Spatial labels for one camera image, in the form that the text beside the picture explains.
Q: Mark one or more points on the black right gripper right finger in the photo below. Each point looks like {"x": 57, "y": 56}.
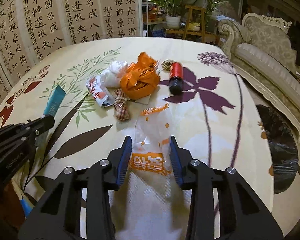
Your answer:
{"x": 242, "y": 214}

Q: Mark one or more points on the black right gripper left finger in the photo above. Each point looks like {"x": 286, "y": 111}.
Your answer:
{"x": 57, "y": 214}

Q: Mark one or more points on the teal white tube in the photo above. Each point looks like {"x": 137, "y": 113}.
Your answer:
{"x": 54, "y": 101}

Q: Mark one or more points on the clear orange printed plastic bag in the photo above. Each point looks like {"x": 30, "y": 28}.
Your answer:
{"x": 151, "y": 148}

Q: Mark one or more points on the small gold patterned object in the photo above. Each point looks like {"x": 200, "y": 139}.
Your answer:
{"x": 166, "y": 65}

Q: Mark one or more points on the black trash bag bin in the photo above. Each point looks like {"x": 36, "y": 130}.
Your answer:
{"x": 283, "y": 149}

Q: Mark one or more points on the red white paper wrapper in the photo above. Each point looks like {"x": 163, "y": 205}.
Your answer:
{"x": 99, "y": 92}

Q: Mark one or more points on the floral cream tablecloth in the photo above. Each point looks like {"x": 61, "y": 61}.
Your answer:
{"x": 215, "y": 118}

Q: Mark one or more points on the white crumpled plastic bag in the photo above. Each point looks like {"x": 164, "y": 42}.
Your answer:
{"x": 111, "y": 77}

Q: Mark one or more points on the calligraphy folding screen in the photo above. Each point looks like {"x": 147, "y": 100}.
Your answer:
{"x": 30, "y": 30}

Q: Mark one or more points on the orange crumpled plastic bag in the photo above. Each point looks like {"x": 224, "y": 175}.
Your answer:
{"x": 141, "y": 78}

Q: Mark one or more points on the red black bottle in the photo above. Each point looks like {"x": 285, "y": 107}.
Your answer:
{"x": 176, "y": 78}

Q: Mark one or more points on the ornate white grey sofa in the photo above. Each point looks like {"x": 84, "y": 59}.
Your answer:
{"x": 261, "y": 51}

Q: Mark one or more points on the metal storage shelf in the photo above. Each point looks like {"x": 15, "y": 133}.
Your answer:
{"x": 151, "y": 15}

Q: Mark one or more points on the black garment on sofa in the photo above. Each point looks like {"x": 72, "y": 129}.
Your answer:
{"x": 294, "y": 37}

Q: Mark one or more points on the wooden plant stand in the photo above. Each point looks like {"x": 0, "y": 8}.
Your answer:
{"x": 192, "y": 28}

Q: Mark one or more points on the potted green plant white pot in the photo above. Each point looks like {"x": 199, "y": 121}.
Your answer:
{"x": 172, "y": 10}

